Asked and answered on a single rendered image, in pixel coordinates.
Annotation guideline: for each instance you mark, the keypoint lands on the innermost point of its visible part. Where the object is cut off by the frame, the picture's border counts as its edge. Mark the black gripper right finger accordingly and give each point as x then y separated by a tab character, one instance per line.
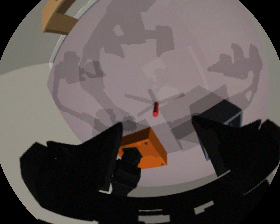
221	141

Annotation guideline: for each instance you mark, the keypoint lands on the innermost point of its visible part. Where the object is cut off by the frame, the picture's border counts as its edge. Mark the red peg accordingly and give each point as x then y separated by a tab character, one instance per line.
156	109

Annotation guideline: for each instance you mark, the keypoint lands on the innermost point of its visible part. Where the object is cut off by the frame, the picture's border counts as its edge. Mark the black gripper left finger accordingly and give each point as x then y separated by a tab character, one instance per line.
96	157

